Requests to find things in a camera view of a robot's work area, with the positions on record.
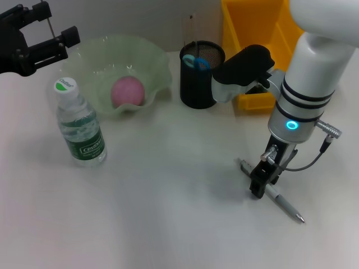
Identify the green glass fruit plate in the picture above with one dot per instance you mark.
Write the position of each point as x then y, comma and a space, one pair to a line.
95, 61

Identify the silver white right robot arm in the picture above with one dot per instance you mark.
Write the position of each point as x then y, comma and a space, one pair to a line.
311, 70

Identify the white grey pen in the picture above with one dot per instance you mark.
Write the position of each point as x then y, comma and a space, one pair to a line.
283, 201

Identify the clear green-label water bottle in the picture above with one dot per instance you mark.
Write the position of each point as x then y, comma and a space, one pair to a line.
84, 134

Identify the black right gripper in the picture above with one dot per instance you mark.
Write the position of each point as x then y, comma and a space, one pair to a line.
276, 159

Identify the black mesh pen holder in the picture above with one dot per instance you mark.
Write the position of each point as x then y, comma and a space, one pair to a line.
196, 89

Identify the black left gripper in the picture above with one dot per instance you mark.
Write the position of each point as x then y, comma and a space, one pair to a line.
11, 51

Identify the yellow plastic bin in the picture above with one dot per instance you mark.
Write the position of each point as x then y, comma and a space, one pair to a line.
238, 22

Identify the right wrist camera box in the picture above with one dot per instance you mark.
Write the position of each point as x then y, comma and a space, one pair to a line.
241, 73

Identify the blue scissors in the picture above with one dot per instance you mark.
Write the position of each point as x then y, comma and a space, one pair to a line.
196, 63

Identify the pink peach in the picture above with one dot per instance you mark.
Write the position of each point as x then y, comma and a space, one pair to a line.
127, 91

